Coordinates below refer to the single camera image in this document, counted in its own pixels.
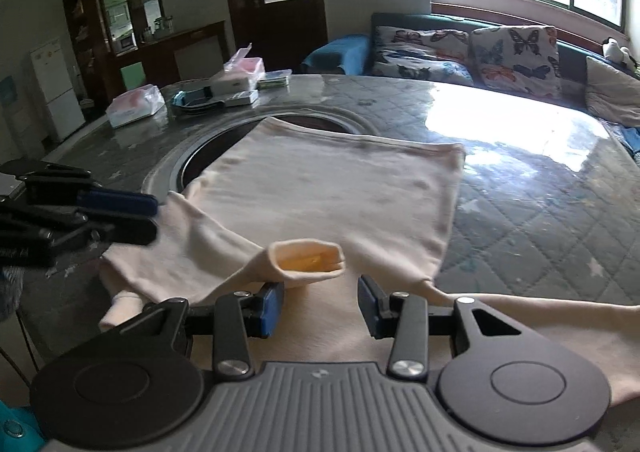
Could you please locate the flat green box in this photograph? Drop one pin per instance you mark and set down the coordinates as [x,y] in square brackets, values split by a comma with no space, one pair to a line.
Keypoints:
[274,78]

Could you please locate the round black induction cooker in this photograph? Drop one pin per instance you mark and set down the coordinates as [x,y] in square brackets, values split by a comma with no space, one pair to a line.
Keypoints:
[205,159]

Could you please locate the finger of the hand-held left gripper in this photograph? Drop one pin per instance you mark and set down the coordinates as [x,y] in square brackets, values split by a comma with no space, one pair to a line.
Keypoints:
[120,204]
[125,231]

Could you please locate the grey pillow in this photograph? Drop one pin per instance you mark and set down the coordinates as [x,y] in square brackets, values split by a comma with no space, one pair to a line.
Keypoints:
[615,92]

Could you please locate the dark teal sofa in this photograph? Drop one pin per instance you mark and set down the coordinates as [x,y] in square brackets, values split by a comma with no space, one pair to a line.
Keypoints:
[570,62]

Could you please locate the white and pink tissue pack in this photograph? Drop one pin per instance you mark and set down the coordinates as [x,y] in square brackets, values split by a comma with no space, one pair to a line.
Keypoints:
[132,107]

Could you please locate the panda plush toy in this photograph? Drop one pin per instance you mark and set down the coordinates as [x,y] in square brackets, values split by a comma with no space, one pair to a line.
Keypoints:
[612,49]

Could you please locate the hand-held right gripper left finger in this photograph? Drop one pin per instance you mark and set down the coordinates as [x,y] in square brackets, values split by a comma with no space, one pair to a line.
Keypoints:
[272,307]

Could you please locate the long butterfly print pillow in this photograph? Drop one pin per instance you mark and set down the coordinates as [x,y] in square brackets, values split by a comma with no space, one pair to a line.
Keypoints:
[420,57]

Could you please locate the blue cushion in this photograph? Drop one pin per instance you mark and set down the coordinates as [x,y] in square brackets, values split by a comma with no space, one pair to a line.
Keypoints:
[335,54]

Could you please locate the square butterfly print pillow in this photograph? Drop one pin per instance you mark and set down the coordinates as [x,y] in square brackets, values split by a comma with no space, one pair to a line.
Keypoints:
[515,57]

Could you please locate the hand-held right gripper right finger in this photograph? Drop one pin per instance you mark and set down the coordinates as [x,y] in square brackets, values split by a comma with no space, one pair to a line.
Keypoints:
[370,312]

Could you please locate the white tissue box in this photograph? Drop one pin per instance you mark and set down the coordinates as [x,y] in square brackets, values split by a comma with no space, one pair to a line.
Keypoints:
[235,79]

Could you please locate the blue cloth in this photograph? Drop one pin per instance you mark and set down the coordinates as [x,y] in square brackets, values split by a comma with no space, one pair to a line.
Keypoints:
[627,139]

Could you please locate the teal plastic thing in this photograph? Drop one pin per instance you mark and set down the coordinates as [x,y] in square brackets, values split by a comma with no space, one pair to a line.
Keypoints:
[17,432]

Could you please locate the white refrigerator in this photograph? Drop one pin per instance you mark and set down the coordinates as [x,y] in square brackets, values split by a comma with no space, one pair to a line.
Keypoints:
[55,92]

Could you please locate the cream sweatshirt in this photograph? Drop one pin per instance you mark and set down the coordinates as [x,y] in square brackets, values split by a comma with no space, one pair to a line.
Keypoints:
[325,182]

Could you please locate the dark wooden display cabinet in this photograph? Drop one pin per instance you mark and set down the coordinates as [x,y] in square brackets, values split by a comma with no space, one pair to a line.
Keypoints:
[165,52]

